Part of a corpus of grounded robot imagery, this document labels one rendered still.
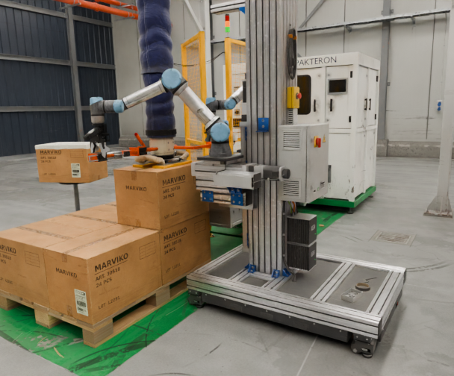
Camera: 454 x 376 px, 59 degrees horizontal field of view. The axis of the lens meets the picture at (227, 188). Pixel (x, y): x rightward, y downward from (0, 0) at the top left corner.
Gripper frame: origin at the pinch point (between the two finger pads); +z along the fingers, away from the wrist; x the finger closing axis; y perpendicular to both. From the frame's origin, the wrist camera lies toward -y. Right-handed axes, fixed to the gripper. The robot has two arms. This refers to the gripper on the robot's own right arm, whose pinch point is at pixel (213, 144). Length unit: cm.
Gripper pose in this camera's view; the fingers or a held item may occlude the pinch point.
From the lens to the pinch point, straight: 310.4
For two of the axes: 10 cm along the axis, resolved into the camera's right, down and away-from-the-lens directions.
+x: 8.6, 0.8, -5.1
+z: 0.3, 9.8, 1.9
